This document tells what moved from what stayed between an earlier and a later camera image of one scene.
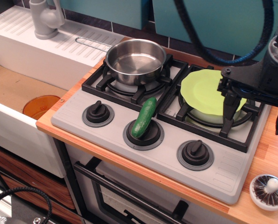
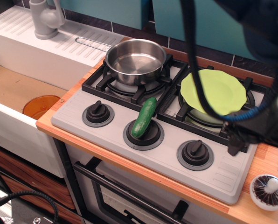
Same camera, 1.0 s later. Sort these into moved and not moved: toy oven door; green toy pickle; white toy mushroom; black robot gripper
Moved: black robot gripper
Not moved: green toy pickle; white toy mushroom; toy oven door
